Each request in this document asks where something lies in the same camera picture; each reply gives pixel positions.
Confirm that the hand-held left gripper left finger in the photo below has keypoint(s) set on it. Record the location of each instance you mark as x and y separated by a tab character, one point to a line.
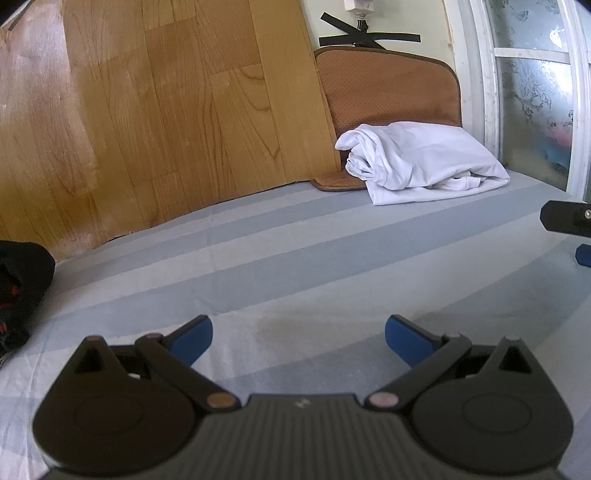
194	339

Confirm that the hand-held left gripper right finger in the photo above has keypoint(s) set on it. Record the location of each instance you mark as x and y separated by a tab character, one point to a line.
406	339

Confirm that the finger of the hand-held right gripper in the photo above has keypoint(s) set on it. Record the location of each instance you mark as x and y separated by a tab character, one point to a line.
584	255
565	217

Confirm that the white garment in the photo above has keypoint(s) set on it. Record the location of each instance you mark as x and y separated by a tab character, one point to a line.
415	157

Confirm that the black cloth with red print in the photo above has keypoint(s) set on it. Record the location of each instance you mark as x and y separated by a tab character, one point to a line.
23	277

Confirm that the grey striped bed sheet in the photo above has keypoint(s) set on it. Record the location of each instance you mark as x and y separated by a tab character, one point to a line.
277	258

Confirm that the white framed patterned window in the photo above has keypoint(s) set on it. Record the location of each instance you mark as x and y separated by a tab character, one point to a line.
531	83

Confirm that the brown perforated cushion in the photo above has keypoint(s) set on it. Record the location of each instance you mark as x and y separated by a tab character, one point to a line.
383	87

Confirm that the short black tape strip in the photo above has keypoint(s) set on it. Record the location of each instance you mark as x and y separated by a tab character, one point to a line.
339	25

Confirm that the white wall socket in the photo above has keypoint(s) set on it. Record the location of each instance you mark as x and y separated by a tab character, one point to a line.
359	4

